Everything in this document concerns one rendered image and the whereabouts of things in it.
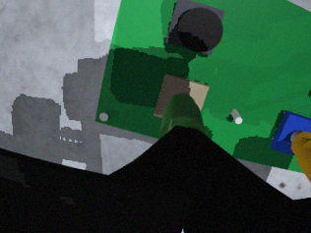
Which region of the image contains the green circuit board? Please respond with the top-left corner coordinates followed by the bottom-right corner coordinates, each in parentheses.
top-left (95, 0), bottom-right (311, 182)

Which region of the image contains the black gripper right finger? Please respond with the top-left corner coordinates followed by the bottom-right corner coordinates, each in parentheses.
top-left (182, 128), bottom-right (311, 233)

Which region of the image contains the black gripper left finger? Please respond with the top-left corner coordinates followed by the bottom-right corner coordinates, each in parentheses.
top-left (0, 125), bottom-right (194, 233)

